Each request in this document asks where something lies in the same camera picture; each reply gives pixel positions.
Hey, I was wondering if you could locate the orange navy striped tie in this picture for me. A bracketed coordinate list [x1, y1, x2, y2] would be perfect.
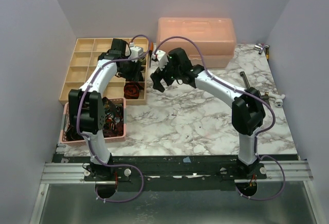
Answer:
[123, 82, 144, 100]

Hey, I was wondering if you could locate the pink plastic storage box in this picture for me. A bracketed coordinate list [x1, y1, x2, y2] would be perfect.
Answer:
[157, 17, 236, 68]

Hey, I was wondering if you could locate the pink plastic basket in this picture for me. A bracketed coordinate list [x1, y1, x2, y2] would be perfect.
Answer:
[58, 97, 127, 146]

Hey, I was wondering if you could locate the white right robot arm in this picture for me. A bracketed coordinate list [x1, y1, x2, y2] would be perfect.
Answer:
[151, 48, 265, 179]

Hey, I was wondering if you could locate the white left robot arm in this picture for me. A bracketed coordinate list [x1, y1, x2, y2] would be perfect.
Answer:
[68, 39, 147, 180]

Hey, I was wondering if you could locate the pile of patterned ties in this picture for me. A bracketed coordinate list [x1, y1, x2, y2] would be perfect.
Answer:
[65, 98, 125, 141]

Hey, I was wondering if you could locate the wooden compartment tray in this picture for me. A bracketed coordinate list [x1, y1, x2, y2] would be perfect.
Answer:
[59, 37, 149, 105]

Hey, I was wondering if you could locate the silver socket tool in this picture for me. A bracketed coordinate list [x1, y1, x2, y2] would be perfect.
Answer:
[254, 43, 269, 54]

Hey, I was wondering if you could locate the yellow black tool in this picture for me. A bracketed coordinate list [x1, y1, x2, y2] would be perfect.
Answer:
[265, 47, 269, 60]

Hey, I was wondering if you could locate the white plastic fitting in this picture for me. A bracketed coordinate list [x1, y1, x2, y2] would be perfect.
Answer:
[268, 92, 286, 107]

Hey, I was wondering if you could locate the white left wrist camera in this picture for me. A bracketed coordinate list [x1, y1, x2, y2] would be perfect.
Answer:
[129, 43, 143, 60]

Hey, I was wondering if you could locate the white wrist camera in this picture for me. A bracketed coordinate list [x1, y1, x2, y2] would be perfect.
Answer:
[151, 50, 169, 71]
[129, 43, 143, 60]

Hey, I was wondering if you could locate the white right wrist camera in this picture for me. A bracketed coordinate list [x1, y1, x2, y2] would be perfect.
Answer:
[151, 50, 169, 71]

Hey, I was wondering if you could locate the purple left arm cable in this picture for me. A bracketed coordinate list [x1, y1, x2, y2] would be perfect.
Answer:
[76, 34, 154, 204]

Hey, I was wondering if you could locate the orange handled screwdriver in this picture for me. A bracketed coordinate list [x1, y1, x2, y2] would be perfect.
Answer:
[148, 42, 154, 67]

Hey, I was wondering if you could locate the metal crank handle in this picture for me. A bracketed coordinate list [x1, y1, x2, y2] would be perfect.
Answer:
[240, 71, 270, 105]

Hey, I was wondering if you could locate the black mounting rail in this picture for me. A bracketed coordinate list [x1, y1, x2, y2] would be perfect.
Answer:
[52, 154, 298, 192]

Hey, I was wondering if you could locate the aluminium extrusion frame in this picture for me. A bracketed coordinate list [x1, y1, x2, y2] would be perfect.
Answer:
[30, 158, 325, 223]

